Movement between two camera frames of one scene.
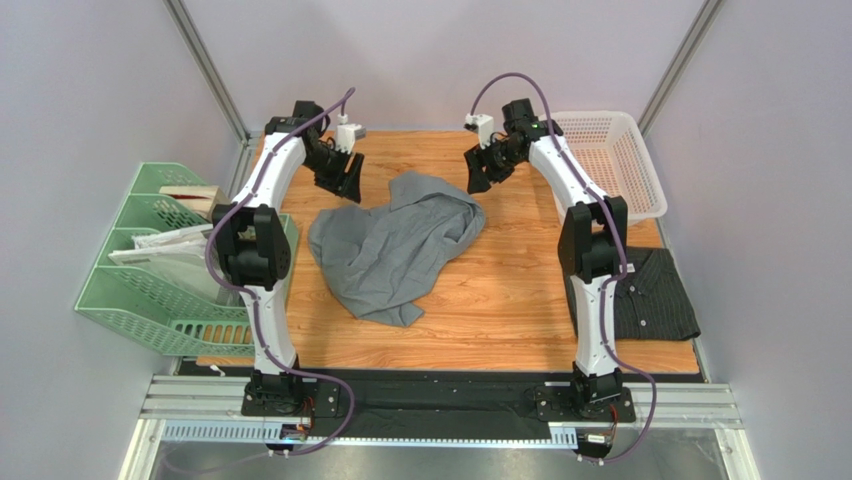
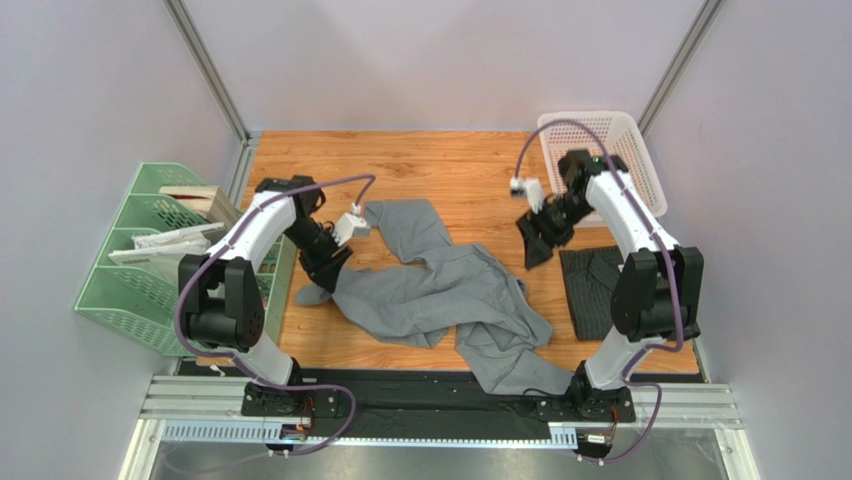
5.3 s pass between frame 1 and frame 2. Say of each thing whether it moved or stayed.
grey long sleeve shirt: moved
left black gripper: moved
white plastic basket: stayed
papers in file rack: stayed
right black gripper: moved
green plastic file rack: stayed
